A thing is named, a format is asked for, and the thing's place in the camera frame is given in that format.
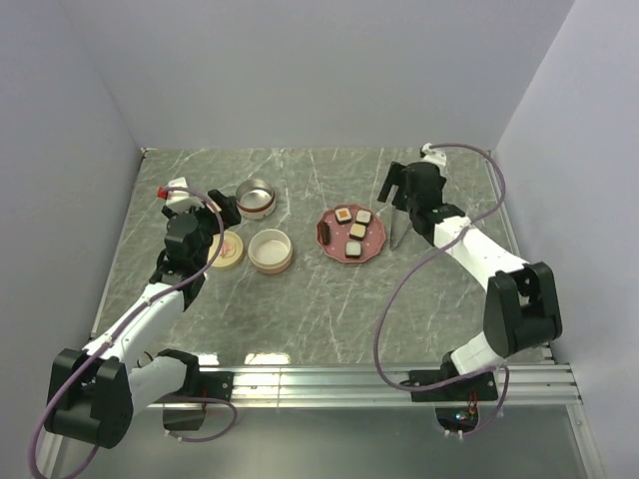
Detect white sushi piece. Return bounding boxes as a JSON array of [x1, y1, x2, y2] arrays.
[[344, 240, 362, 258], [355, 210, 372, 226]]

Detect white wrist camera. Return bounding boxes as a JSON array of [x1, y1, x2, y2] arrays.
[[157, 177, 202, 214], [419, 143, 447, 170]]

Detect steel lunch box bowl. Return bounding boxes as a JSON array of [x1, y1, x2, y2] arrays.
[[236, 179, 277, 221]]

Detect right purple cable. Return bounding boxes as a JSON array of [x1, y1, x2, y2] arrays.
[[372, 142, 511, 436]]

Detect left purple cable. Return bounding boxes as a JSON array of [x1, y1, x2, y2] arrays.
[[27, 187, 238, 468]]

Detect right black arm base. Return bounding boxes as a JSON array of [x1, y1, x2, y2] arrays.
[[410, 372, 499, 433]]

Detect dark brown food piece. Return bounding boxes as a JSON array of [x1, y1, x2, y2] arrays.
[[318, 221, 330, 245]]

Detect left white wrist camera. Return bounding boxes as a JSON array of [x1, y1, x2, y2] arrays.
[[157, 177, 202, 214]]

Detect cream lid with pink handle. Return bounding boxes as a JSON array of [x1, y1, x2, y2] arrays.
[[208, 232, 245, 270]]

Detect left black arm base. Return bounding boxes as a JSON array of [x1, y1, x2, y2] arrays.
[[160, 370, 235, 433]]

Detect orange topped sushi piece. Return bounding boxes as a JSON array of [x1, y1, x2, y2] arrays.
[[334, 207, 352, 225]]

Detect purple cable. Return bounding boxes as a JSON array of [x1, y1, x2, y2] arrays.
[[372, 142, 511, 436], [27, 187, 238, 468]]

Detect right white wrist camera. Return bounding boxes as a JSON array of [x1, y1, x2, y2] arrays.
[[419, 143, 447, 170]]

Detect aluminium mounting rail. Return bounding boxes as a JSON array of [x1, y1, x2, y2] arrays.
[[144, 362, 583, 410]]

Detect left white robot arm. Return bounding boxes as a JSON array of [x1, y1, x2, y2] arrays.
[[42, 185, 242, 449]]

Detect pink lunch box tier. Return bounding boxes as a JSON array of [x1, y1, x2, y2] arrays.
[[248, 229, 293, 274]]

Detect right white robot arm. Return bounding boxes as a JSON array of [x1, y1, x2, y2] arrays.
[[377, 162, 563, 399]]

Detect metal tongs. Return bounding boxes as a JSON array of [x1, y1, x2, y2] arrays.
[[389, 207, 412, 251]]

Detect pink scalloped plate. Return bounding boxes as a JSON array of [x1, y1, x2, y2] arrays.
[[316, 204, 386, 264]]

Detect tan sushi piece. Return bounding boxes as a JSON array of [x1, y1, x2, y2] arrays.
[[348, 223, 366, 240]]

